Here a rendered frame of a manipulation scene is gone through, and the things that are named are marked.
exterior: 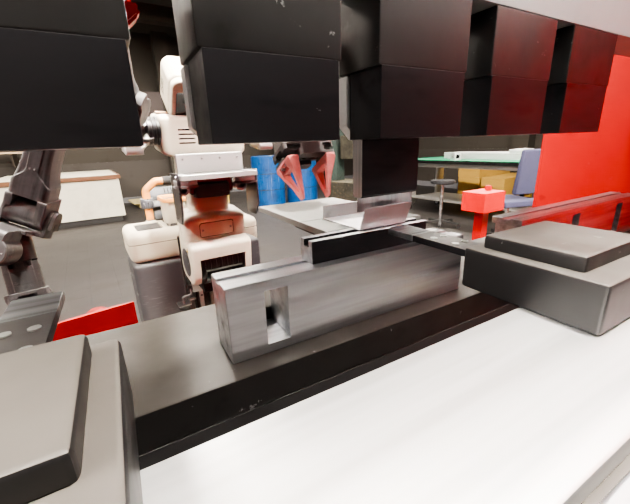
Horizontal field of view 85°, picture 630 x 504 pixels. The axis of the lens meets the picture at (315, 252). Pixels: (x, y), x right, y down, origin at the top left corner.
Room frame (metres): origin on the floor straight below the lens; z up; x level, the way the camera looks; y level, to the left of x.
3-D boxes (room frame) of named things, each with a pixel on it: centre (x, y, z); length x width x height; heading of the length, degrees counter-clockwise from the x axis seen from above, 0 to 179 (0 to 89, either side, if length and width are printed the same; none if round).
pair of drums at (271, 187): (6.94, 0.54, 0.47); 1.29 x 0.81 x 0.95; 122
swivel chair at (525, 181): (3.72, -2.14, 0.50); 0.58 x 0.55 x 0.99; 33
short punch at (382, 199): (0.49, -0.10, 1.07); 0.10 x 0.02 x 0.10; 119
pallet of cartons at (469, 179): (6.42, -3.40, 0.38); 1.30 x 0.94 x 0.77; 123
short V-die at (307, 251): (0.48, -0.08, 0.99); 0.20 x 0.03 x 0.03; 119
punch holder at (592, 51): (0.70, -0.47, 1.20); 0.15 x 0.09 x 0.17; 119
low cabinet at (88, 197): (6.13, 4.37, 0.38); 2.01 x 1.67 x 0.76; 33
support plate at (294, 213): (0.62, -0.03, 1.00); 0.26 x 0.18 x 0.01; 29
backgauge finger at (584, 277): (0.34, -0.18, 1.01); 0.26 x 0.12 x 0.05; 29
